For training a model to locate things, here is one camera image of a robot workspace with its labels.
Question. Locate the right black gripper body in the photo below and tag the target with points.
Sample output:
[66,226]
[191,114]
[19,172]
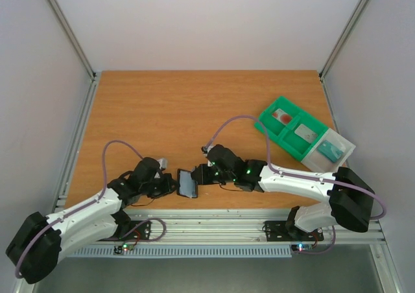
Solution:
[203,175]

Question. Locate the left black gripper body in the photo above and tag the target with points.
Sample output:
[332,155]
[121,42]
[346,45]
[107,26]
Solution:
[155,190]

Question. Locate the black leather card holder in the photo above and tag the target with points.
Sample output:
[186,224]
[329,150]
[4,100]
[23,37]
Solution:
[187,183]

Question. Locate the blue card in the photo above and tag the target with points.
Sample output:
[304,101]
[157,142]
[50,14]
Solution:
[188,182]

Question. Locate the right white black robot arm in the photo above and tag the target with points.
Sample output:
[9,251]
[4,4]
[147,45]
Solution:
[342,197]

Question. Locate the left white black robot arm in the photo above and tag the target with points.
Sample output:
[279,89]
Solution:
[43,241]

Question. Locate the red white card in tray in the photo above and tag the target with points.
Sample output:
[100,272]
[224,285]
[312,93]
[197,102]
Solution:
[283,117]

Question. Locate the grey card in tray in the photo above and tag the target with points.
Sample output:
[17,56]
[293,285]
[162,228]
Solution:
[306,133]

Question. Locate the teal card in bin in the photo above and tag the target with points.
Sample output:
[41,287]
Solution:
[330,151]

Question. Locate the left controller board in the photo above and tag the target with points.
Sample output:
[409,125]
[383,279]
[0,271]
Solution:
[123,249]

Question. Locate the controller board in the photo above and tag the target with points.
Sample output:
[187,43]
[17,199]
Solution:
[299,248]
[123,249]

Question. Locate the green plastic sorting tray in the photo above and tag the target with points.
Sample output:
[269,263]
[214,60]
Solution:
[284,136]

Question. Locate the right controller board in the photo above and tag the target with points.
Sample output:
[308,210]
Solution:
[299,248]

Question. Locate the clear plastic bin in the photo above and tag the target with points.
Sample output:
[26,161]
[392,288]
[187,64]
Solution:
[316,162]

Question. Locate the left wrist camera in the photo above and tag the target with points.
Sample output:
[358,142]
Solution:
[163,163]

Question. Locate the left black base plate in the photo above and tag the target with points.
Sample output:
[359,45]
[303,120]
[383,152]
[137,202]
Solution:
[139,231]

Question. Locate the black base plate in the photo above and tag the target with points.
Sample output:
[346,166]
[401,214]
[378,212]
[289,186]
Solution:
[139,231]
[278,230]

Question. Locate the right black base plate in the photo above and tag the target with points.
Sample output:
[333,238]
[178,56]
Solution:
[278,230]

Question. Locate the grey slotted cable duct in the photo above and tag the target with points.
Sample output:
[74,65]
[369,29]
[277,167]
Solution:
[148,251]

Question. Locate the left aluminium corner post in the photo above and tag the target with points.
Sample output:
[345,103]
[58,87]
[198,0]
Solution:
[63,22]

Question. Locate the aluminium corner post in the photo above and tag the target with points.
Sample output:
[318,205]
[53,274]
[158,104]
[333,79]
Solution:
[344,36]
[63,22]

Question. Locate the right aluminium corner post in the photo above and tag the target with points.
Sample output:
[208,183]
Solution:
[344,36]

